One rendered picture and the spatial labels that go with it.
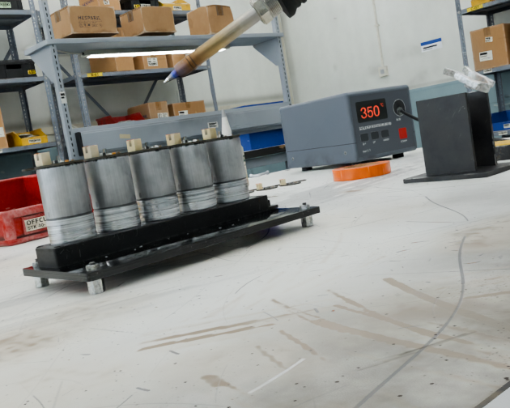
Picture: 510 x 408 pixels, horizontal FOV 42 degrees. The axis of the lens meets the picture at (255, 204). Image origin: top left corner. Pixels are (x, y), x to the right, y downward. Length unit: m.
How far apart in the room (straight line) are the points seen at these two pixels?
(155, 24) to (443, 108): 2.80
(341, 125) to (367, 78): 5.27
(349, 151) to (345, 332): 0.67
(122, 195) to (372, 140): 0.55
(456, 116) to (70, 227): 0.32
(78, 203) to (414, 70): 5.54
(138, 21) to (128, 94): 2.34
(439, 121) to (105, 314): 0.36
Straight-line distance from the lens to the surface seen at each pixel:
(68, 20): 3.07
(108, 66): 5.09
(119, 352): 0.21
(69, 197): 0.35
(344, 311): 0.21
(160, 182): 0.38
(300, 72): 6.67
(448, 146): 0.55
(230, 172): 0.41
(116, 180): 0.36
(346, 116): 0.85
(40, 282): 0.36
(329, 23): 6.41
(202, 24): 3.53
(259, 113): 3.51
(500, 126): 5.02
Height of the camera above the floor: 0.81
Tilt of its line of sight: 6 degrees down
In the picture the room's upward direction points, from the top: 10 degrees counter-clockwise
